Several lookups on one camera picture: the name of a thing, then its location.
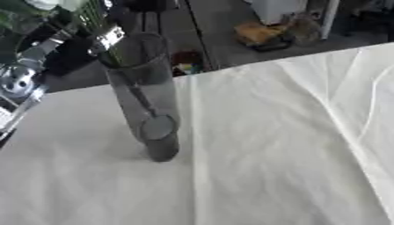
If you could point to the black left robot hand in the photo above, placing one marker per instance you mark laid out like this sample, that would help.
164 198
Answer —
72 55

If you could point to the white flower with green stems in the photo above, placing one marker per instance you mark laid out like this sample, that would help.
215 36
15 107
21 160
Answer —
93 15

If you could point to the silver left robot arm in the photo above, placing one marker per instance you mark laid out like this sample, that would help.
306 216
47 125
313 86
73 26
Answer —
18 82

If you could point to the grey glass cylinder vase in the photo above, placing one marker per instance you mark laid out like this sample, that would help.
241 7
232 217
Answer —
154 88

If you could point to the colourful bag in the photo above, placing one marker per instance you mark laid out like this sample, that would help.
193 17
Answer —
187 63

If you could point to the black tripod leg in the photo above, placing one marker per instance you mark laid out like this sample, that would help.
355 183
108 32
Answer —
197 32

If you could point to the yellow box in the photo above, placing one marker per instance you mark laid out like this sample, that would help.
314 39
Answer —
256 32

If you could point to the white cabinet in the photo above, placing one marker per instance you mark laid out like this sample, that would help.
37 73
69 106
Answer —
279 10

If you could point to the grey bag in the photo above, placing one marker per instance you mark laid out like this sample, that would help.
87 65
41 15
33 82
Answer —
307 29

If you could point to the white pole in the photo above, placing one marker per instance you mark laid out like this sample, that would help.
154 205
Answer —
331 17

